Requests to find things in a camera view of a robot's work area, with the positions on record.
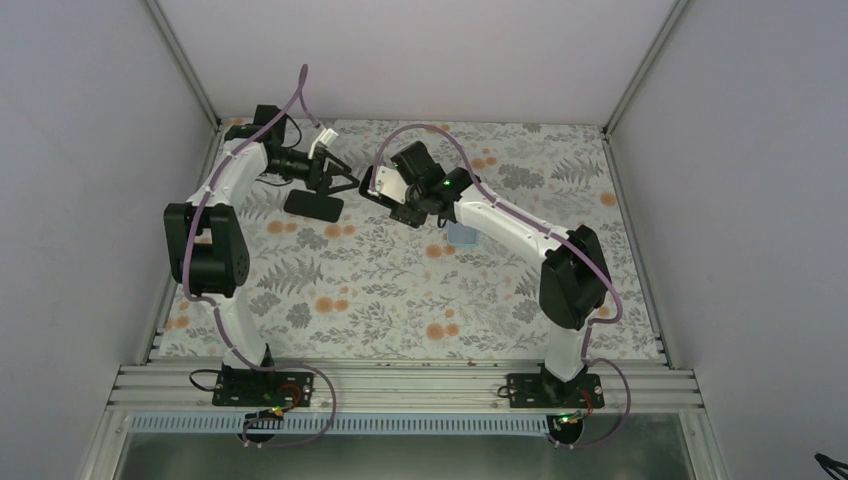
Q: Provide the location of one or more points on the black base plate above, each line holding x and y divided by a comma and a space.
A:
250, 388
528, 391

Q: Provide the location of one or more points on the left aluminium frame post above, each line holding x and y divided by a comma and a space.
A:
181, 59

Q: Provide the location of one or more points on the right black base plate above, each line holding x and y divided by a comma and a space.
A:
528, 391

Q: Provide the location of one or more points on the right aluminium frame post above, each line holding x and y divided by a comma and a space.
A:
655, 48

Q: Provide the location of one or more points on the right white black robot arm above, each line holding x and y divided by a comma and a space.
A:
573, 275

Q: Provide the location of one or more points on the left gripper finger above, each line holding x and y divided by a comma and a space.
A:
331, 165
332, 184

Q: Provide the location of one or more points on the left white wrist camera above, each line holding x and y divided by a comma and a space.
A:
324, 139

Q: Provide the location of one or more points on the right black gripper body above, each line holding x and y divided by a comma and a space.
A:
408, 215

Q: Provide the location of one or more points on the aluminium frame post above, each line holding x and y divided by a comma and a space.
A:
181, 59
655, 48

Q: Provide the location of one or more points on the black phone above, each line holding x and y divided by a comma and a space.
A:
314, 206

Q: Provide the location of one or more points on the slotted grey cable duct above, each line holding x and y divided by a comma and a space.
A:
344, 424

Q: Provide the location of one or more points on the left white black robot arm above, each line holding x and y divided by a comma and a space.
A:
208, 253

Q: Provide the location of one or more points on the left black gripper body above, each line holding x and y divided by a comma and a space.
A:
312, 180

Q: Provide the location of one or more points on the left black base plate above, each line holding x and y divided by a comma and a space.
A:
250, 388

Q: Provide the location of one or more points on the aluminium front rail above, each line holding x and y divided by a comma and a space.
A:
449, 386

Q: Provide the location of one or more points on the light blue phone case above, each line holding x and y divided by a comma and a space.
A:
461, 236

